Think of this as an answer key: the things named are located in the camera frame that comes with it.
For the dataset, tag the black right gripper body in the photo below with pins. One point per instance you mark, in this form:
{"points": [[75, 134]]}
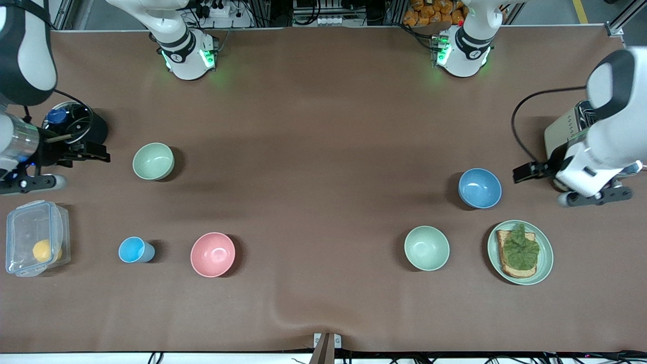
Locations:
{"points": [[52, 153]]}

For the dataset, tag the blue bowl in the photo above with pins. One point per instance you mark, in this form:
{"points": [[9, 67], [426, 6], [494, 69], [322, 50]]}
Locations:
{"points": [[479, 188]]}

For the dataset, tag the pale green bowl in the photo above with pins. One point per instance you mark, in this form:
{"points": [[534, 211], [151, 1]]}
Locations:
{"points": [[426, 247], [153, 161]]}

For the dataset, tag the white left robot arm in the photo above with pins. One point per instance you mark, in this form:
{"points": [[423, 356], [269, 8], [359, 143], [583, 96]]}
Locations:
{"points": [[606, 146]]}

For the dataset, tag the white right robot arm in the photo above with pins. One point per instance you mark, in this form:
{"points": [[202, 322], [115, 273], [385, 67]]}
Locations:
{"points": [[187, 55]]}

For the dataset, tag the pink bowl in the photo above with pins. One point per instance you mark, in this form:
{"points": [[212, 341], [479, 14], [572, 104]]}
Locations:
{"points": [[213, 254]]}

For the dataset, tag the beige chrome toaster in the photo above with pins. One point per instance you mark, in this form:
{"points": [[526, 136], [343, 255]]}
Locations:
{"points": [[558, 134]]}

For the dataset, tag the glass lid blue knob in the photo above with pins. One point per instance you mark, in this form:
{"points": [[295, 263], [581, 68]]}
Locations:
{"points": [[76, 119]]}

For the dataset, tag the toast slice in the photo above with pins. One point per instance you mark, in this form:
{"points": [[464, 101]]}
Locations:
{"points": [[501, 242]]}

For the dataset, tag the green lettuce leaf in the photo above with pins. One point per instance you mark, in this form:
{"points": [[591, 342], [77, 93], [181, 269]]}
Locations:
{"points": [[520, 250]]}

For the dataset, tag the clear plastic lidded container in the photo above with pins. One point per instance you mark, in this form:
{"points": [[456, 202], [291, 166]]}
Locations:
{"points": [[30, 227]]}

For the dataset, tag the pale green plate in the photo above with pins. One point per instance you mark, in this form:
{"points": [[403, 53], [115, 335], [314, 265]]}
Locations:
{"points": [[545, 263]]}

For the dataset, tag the yellow lemon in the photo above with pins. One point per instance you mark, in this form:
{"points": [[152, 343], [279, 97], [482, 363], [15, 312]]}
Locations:
{"points": [[43, 250]]}

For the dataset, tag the blue cup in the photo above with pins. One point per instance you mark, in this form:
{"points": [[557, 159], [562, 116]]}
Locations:
{"points": [[132, 249]]}

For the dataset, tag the orange snack bag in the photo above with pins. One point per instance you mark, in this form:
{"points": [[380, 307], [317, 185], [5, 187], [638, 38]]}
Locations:
{"points": [[429, 10]]}

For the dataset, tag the white power strip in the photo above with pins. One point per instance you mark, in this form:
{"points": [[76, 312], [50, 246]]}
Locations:
{"points": [[323, 21], [222, 10]]}

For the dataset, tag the brown table cloth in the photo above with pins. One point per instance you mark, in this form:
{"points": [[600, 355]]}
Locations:
{"points": [[323, 202]]}

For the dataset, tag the aluminium frame profile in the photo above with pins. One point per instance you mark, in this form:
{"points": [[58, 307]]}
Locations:
{"points": [[624, 20], [63, 12]]}

